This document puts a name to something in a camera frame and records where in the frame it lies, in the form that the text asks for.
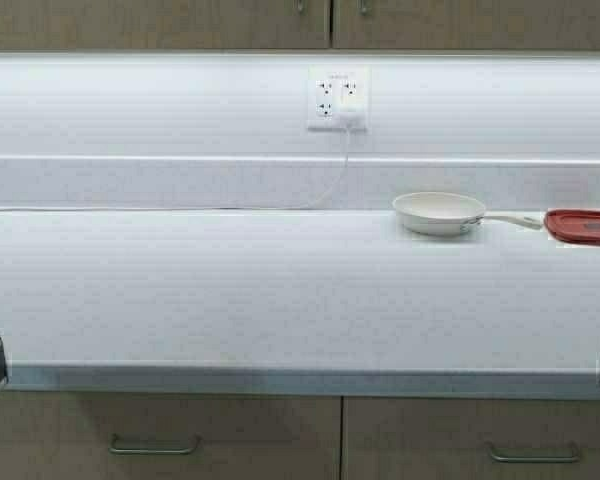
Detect cabinet door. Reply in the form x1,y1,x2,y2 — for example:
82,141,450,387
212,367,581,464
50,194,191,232
0,1,331,50
333,0,600,51

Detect white frying pan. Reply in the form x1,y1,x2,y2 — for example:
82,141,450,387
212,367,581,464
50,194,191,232
392,192,544,237

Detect white power adapter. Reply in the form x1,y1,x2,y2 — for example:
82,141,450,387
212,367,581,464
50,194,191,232
338,105,367,131

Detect right wooden drawer front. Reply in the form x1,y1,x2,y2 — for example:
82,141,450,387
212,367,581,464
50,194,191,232
342,398,600,479

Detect wooden drawer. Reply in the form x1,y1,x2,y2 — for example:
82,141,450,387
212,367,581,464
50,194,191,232
0,391,341,479
342,398,600,479

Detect red plastic container lid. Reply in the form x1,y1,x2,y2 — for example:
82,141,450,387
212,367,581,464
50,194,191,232
544,209,600,246

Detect left wooden drawer front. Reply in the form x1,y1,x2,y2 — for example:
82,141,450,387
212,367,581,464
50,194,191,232
0,391,341,479

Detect white charging cable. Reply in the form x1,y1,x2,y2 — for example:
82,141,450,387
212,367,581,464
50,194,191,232
0,127,353,215

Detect white wall outlet plate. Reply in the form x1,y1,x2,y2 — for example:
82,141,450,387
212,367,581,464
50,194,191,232
307,66,371,132

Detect left drawer metal handle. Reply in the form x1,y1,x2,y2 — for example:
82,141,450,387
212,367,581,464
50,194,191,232
108,434,202,456

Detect drawer metal handle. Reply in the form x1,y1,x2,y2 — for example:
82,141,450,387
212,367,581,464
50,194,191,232
108,434,202,456
485,442,583,465

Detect right drawer metal handle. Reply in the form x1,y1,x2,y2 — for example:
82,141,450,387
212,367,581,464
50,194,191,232
485,442,583,465

